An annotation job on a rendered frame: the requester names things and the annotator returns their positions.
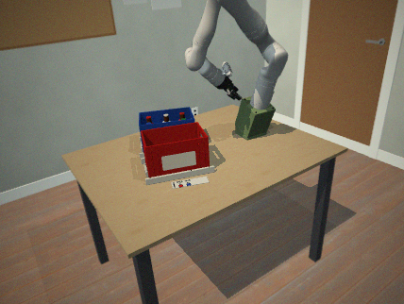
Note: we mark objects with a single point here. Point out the red plastic crate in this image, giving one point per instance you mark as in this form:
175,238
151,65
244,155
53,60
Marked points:
174,149

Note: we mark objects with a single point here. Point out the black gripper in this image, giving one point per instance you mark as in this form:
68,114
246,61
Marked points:
228,87

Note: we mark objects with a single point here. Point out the white paper pick list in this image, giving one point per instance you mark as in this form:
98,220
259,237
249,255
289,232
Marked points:
189,182

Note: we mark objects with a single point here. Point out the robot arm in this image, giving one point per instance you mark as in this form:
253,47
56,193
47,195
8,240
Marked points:
255,29

